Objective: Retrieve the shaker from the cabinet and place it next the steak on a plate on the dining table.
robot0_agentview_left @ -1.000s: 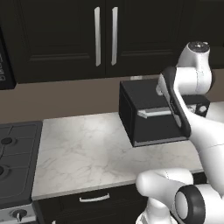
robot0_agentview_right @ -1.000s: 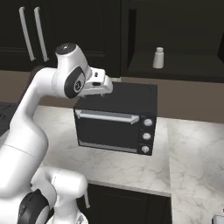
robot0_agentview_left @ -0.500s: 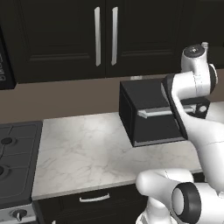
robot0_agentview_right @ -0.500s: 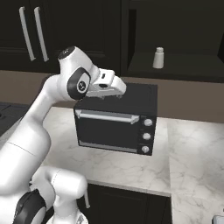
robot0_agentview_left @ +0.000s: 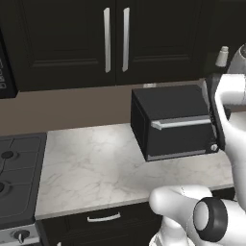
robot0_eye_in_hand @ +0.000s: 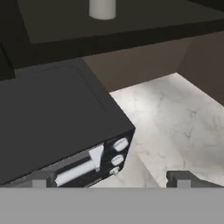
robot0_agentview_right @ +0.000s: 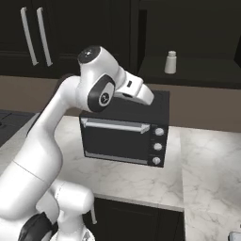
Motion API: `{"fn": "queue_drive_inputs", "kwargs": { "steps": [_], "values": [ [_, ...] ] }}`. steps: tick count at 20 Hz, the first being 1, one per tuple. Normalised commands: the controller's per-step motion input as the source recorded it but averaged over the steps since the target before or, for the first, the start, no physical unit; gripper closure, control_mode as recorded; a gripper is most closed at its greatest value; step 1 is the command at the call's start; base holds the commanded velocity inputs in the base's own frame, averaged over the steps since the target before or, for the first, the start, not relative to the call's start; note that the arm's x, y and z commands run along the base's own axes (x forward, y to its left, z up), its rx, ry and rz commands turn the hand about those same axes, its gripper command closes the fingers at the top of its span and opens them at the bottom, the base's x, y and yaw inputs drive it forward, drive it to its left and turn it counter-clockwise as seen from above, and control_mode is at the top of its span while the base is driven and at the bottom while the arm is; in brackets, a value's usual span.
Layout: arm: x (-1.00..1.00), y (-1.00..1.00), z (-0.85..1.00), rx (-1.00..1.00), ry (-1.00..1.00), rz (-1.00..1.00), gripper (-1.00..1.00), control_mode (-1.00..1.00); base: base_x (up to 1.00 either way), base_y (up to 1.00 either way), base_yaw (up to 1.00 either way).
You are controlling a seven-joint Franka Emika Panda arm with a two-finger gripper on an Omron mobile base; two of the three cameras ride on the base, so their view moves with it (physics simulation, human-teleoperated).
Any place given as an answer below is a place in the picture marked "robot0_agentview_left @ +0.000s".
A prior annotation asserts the black narrow cabinet door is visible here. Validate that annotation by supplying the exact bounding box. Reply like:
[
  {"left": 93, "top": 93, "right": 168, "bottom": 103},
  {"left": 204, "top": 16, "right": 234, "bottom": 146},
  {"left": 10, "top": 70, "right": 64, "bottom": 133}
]
[{"left": 115, "top": 0, "right": 208, "bottom": 86}]

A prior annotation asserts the black wide cabinet door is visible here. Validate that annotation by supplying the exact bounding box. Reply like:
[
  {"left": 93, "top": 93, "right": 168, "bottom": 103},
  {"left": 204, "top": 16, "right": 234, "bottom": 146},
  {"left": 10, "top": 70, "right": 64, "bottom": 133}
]
[{"left": 0, "top": 0, "right": 117, "bottom": 93}]

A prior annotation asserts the white shaker with grey cap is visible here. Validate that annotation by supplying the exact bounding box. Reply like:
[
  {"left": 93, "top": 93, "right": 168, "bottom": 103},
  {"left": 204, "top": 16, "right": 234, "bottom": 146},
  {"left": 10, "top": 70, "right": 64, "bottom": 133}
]
[{"left": 214, "top": 45, "right": 230, "bottom": 68}]

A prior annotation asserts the black open cabinet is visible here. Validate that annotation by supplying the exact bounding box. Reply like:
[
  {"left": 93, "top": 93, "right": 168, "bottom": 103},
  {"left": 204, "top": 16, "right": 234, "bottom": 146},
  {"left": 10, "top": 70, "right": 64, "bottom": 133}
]
[{"left": 201, "top": 0, "right": 246, "bottom": 79}]

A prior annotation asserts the black toaster oven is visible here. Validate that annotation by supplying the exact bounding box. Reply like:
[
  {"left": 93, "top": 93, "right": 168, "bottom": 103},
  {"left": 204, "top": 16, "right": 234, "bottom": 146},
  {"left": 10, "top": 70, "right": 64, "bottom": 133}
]
[{"left": 130, "top": 84, "right": 226, "bottom": 162}]

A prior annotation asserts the black drawer front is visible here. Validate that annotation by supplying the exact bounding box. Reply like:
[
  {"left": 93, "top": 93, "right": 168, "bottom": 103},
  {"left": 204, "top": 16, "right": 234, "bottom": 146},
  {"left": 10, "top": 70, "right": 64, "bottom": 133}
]
[{"left": 36, "top": 201, "right": 163, "bottom": 246}]

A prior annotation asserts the dark grey hob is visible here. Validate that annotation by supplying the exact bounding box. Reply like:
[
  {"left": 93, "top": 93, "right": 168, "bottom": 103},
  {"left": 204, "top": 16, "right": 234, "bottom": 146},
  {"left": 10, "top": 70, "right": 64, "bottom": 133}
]
[{"left": 0, "top": 132, "right": 48, "bottom": 246}]

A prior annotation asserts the black microwave oven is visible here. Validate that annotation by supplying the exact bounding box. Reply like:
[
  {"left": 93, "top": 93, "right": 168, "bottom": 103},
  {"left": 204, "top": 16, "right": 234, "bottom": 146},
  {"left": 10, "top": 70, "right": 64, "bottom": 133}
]
[{"left": 0, "top": 30, "right": 19, "bottom": 100}]

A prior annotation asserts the black hob knob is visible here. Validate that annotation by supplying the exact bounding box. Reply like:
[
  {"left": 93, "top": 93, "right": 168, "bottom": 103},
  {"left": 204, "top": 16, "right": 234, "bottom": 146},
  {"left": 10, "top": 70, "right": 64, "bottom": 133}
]
[{"left": 12, "top": 230, "right": 31, "bottom": 245}]

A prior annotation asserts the silver toaster oven handle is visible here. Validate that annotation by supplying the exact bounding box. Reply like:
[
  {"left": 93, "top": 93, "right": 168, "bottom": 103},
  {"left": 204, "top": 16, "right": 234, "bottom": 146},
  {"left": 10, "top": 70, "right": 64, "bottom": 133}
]
[{"left": 151, "top": 115, "right": 213, "bottom": 131}]

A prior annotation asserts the silver cabinet door handle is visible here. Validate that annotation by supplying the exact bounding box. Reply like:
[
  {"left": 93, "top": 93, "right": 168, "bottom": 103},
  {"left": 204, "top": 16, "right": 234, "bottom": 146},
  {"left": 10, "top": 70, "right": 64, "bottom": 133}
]
[
  {"left": 102, "top": 7, "right": 112, "bottom": 74},
  {"left": 121, "top": 7, "right": 131, "bottom": 73}
]

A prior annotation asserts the silver drawer handle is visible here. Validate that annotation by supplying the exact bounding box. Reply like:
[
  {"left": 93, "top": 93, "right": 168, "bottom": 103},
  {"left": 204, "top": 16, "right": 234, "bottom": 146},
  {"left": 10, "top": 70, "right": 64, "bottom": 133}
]
[{"left": 86, "top": 211, "right": 122, "bottom": 223}]

